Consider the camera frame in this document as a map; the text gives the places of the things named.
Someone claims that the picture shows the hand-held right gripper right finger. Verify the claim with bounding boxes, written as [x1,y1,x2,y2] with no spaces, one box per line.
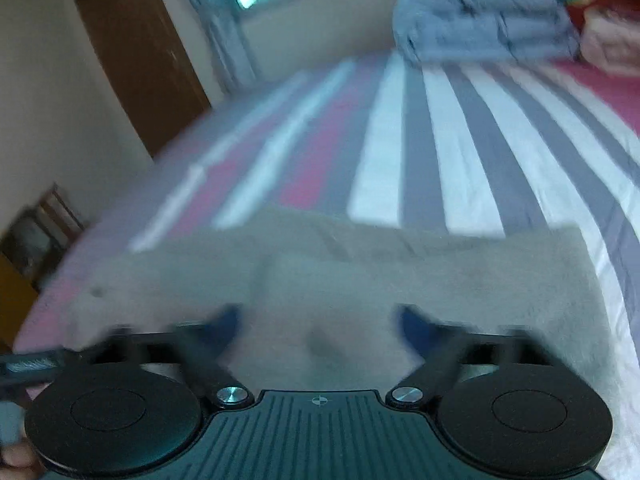
[385,305,557,407]

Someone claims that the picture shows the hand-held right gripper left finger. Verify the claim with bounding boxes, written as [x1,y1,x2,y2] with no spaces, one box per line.
[90,304,252,409]

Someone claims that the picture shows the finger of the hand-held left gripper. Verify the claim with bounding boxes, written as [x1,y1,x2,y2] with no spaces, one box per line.
[0,351,77,387]

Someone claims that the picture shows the grey pants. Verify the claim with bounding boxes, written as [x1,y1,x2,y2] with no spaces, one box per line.
[65,205,632,480]

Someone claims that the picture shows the person's left hand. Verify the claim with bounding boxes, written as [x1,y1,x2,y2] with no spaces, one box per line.
[0,441,45,480]

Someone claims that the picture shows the yellow wooden cabinet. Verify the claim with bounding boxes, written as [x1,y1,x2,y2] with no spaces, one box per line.
[0,210,66,352]

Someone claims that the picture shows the wooden chair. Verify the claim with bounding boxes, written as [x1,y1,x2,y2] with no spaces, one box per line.
[30,184,89,256]

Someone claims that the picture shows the bed with striped sheet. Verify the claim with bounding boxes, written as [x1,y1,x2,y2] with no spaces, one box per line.
[12,52,640,480]

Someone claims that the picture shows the brown wooden door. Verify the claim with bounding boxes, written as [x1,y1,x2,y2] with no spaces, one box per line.
[70,0,213,161]

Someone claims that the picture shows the grey curtain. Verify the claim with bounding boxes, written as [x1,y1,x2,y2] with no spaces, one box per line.
[160,0,262,97]

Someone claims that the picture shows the folded light blue duvet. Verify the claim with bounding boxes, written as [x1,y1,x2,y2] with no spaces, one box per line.
[391,0,582,67]

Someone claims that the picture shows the folded pink blanket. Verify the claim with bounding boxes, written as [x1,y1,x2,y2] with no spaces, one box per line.
[580,7,640,80]

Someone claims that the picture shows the folded dark red cloth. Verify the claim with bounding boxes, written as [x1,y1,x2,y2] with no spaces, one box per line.
[565,0,640,31]

